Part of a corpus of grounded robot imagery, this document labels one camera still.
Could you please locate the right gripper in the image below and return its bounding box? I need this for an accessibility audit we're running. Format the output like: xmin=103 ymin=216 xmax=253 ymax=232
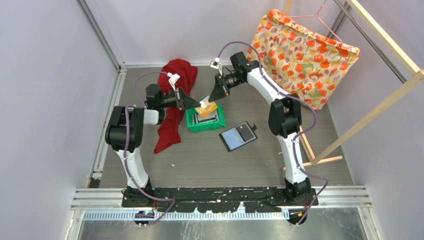
xmin=208 ymin=72 xmax=244 ymax=104

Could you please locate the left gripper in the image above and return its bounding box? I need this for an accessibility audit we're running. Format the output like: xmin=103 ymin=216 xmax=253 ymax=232
xmin=158 ymin=87 xmax=201 ymax=111

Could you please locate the green plastic bin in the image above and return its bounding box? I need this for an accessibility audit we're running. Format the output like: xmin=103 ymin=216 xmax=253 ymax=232
xmin=185 ymin=103 xmax=227 ymax=133

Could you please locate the black card holder wallet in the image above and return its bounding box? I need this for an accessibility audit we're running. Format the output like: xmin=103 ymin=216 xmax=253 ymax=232
xmin=218 ymin=121 xmax=258 ymax=152

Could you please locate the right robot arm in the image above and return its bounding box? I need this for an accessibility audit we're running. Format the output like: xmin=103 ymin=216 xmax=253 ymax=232
xmin=209 ymin=52 xmax=311 ymax=205

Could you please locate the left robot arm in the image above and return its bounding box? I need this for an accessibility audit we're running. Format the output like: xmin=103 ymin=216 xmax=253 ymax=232
xmin=105 ymin=84 xmax=201 ymax=207

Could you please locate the red cloth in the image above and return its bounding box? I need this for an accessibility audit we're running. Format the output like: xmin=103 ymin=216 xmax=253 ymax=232
xmin=153 ymin=58 xmax=198 ymax=154

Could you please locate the floral fabric bag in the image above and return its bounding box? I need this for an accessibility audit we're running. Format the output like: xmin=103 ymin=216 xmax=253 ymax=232
xmin=246 ymin=9 xmax=360 ymax=111

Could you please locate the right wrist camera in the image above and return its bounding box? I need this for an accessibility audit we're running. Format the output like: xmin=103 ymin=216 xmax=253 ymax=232
xmin=210 ymin=57 xmax=223 ymax=76

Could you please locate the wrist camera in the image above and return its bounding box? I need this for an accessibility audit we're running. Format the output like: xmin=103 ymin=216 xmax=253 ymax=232
xmin=167 ymin=72 xmax=181 ymax=91
xmin=210 ymin=57 xmax=223 ymax=76

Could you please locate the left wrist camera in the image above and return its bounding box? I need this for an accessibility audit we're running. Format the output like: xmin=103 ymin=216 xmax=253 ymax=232
xmin=167 ymin=72 xmax=181 ymax=91

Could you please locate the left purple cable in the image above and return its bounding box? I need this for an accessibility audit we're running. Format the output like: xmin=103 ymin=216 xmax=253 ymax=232
xmin=122 ymin=71 xmax=176 ymax=227

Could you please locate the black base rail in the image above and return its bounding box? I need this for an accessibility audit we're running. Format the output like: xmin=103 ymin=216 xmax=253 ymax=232
xmin=120 ymin=186 xmax=316 ymax=214

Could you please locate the wooden frame rack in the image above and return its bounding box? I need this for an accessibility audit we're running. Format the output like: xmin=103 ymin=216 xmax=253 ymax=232
xmin=278 ymin=0 xmax=424 ymax=172

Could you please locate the pink wire hanger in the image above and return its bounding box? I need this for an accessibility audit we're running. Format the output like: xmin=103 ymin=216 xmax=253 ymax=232
xmin=285 ymin=0 xmax=344 ymax=46

